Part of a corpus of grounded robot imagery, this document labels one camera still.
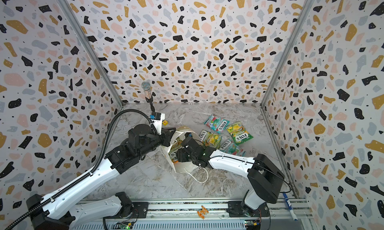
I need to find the blue white marker pen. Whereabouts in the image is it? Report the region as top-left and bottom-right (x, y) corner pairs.
(283, 192), (298, 221)

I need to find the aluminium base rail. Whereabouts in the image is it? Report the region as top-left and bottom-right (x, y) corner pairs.
(71, 198), (317, 230)

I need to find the right circuit board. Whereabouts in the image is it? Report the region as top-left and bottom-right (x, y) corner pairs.
(245, 220), (261, 230)

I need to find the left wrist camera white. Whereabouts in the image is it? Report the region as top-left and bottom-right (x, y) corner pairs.
(150, 112), (165, 135)

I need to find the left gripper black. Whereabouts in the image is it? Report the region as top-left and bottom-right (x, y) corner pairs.
(138, 126), (177, 158)

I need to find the red green Fox's candy bag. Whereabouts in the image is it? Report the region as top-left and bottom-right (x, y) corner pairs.
(204, 114), (230, 134)

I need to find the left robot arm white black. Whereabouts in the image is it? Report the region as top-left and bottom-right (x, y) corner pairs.
(27, 124), (176, 230)

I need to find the yellow green Fox's candy bag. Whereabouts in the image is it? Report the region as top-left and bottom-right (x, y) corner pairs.
(227, 122), (253, 145)

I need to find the white paper bag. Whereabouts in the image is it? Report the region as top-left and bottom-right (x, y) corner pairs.
(160, 126), (209, 184)

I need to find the orange plastic clip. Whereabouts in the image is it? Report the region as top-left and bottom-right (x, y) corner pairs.
(197, 206), (209, 220)

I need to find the black corrugated cable conduit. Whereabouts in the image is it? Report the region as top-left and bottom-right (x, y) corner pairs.
(4, 109), (157, 230)

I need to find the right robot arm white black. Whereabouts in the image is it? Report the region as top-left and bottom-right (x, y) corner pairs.
(176, 137), (285, 216)

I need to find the aluminium corner post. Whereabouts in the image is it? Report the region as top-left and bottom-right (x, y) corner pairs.
(260, 0), (315, 109)
(55, 0), (123, 109)

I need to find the right aluminium corner post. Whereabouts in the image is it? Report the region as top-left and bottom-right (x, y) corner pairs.
(260, 0), (315, 109)

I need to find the microphone on black stand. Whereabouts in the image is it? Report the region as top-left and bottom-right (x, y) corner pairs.
(141, 81), (156, 112)

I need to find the left circuit board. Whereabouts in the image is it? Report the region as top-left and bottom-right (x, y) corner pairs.
(112, 222), (135, 230)

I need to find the left aluminium corner post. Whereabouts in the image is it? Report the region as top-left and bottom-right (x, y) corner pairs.
(55, 0), (123, 109)

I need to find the circuit board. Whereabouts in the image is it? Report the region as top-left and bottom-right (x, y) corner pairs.
(245, 220), (261, 230)
(112, 222), (135, 230)

